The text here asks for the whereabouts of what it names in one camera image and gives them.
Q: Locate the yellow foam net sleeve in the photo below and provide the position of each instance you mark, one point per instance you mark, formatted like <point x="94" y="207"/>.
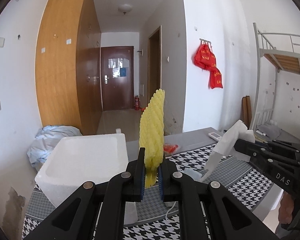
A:
<point x="151" y="136"/>

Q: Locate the red hanging bags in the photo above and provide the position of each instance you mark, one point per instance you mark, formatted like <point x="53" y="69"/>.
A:
<point x="205" y="59"/>

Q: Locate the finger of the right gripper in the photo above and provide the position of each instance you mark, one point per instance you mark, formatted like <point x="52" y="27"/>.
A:
<point x="250" y="152"/>

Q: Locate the light blue crumpled sheet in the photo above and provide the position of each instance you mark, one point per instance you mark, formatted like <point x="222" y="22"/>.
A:
<point x="46" y="140"/>

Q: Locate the dark brown entrance door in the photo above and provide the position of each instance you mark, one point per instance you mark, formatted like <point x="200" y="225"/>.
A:
<point x="117" y="69"/>

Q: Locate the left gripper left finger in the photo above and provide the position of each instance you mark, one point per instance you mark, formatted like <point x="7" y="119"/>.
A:
<point x="128" y="186"/>

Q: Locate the ceiling lamp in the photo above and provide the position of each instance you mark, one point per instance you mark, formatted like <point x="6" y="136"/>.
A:
<point x="125" y="8"/>

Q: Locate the wooden slats against wall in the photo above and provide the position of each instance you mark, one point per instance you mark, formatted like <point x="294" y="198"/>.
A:
<point x="246" y="111"/>

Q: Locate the red fire extinguisher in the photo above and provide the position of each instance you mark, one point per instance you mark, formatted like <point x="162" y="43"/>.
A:
<point x="137" y="103"/>

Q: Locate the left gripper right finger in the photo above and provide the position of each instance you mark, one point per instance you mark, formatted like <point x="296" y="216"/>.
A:
<point x="178" y="187"/>

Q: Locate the white remote control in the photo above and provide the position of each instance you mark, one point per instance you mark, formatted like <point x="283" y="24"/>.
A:
<point x="215" y="136"/>

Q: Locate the wooden wardrobe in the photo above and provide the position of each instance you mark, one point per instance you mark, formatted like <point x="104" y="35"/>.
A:
<point x="67" y="65"/>

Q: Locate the person right hand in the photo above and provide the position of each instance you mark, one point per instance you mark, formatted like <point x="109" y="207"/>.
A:
<point x="286" y="208"/>

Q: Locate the white styrofoam box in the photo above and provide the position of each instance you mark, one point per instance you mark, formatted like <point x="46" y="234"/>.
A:
<point x="75" y="160"/>

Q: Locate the red snack packet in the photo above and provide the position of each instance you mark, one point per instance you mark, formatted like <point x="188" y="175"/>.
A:
<point x="170" y="149"/>

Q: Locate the light blue face mask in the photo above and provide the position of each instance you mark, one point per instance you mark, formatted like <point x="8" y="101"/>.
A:
<point x="196" y="176"/>

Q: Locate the metal bunk bed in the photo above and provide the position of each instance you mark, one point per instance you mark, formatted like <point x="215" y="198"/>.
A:
<point x="275" y="72"/>

